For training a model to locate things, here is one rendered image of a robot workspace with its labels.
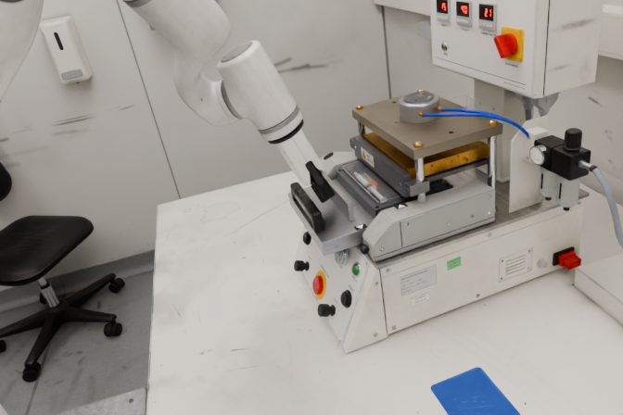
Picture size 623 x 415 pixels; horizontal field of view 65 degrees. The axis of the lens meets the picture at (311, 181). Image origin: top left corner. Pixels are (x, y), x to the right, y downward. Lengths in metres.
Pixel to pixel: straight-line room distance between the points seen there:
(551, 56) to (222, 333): 0.81
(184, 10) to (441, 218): 0.55
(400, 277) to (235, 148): 1.74
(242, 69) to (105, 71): 1.66
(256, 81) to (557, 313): 0.71
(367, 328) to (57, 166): 1.94
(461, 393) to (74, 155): 2.08
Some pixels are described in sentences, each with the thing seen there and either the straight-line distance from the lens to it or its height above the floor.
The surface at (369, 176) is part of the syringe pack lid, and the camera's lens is 1.01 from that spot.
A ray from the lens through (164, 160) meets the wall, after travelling 2.54.
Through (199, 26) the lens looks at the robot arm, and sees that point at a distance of 0.72.
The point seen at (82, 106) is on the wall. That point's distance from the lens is 2.48.
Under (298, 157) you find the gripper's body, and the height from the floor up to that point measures 1.12.
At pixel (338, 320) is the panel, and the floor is 0.78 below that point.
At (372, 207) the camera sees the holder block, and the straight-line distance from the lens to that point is 0.92.
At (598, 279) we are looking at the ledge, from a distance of 1.10.
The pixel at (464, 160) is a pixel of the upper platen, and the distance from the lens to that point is 0.95.
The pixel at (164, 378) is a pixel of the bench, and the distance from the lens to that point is 1.05.
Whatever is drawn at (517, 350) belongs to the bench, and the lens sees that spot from 0.99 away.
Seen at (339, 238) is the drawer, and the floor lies 0.97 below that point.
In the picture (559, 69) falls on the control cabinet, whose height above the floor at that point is 1.19.
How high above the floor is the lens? 1.46
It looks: 27 degrees down
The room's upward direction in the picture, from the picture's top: 10 degrees counter-clockwise
